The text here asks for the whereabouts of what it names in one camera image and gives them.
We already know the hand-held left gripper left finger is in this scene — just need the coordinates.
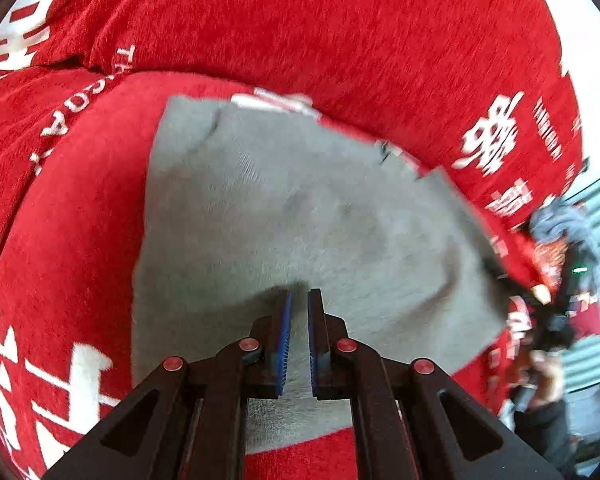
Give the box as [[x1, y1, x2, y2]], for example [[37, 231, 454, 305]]
[[42, 289, 295, 480]]

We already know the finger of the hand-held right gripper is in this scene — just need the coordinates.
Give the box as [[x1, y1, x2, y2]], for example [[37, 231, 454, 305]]
[[485, 255, 536, 307]]

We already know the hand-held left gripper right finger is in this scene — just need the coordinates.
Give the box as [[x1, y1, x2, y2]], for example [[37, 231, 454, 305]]
[[307, 288, 564, 480]]

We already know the grey knit sweater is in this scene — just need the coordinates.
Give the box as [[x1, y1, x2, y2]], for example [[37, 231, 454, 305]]
[[130, 94, 514, 457]]

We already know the person's right forearm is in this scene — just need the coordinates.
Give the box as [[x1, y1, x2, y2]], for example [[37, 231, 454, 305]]
[[511, 350, 570, 410]]

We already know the blue grey cloth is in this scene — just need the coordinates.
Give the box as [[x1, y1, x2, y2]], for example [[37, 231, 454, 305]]
[[527, 197, 600, 267]]

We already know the person's dark clothing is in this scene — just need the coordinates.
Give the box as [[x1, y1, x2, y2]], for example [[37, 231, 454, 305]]
[[510, 400, 581, 472]]

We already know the red blanket with white print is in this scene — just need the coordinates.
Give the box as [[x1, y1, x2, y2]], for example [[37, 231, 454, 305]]
[[0, 0, 600, 480]]

